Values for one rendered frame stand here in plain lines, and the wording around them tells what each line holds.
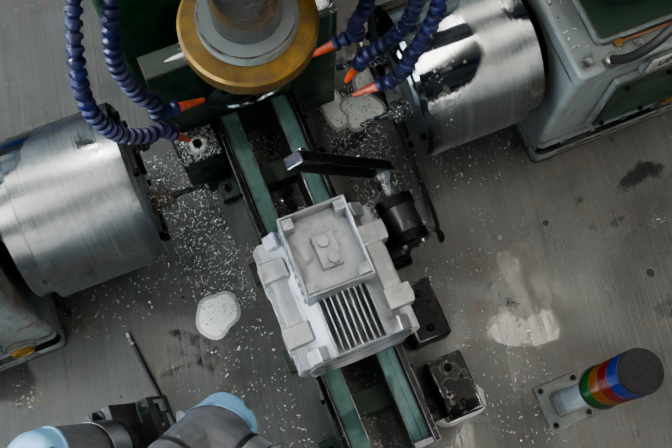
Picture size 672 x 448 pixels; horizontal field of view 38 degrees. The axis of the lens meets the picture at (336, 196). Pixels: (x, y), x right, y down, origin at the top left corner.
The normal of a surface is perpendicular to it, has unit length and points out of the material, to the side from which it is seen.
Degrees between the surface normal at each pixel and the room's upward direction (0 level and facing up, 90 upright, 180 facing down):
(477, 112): 62
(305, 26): 0
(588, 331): 0
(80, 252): 54
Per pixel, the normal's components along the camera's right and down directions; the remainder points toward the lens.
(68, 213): 0.17, 0.10
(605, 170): 0.01, -0.29
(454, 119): 0.32, 0.60
